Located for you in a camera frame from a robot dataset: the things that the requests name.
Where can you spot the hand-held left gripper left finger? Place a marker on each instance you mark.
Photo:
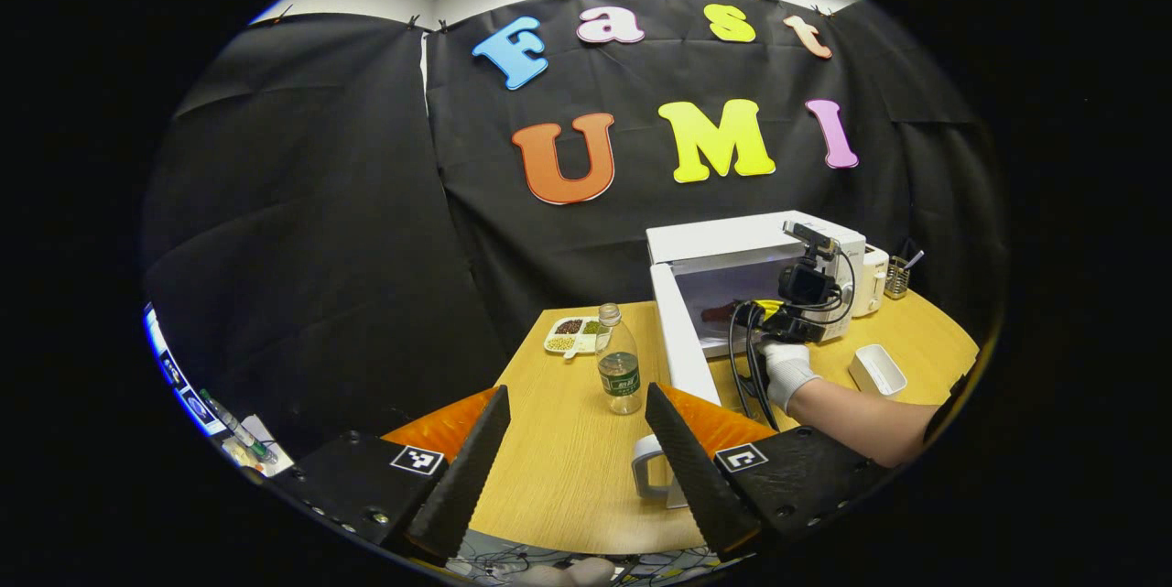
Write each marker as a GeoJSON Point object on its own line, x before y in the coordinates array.
{"type": "Point", "coordinates": [462, 477]}

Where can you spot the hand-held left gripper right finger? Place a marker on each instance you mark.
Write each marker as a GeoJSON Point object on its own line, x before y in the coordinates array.
{"type": "Point", "coordinates": [700, 482]}

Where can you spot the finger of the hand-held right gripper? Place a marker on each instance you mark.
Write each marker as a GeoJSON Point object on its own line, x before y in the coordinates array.
{"type": "Point", "coordinates": [765, 308]}

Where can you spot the brown meat piece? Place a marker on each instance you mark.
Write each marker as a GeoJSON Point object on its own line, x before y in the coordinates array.
{"type": "Point", "coordinates": [723, 310]}

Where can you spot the white microwave oven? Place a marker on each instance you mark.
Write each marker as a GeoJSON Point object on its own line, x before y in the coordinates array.
{"type": "Point", "coordinates": [714, 239]}

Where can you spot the white toaster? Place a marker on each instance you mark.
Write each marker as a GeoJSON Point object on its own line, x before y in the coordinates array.
{"type": "Point", "coordinates": [870, 280]}

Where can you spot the metal mesh basket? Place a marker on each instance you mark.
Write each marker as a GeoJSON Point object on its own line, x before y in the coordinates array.
{"type": "Point", "coordinates": [897, 280]}

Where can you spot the metal spoon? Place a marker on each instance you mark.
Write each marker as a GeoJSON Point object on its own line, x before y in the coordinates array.
{"type": "Point", "coordinates": [913, 259]}

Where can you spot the white rectangular tray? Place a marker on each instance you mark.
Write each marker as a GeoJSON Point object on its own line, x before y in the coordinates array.
{"type": "Point", "coordinates": [877, 370]}

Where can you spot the clear plastic water bottle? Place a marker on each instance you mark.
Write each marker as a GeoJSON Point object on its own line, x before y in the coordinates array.
{"type": "Point", "coordinates": [620, 367]}

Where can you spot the divided tray of beans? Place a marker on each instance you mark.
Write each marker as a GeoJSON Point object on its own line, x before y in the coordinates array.
{"type": "Point", "coordinates": [569, 335]}

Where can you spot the green marker pen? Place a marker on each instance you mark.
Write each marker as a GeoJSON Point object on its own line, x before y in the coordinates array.
{"type": "Point", "coordinates": [238, 427]}

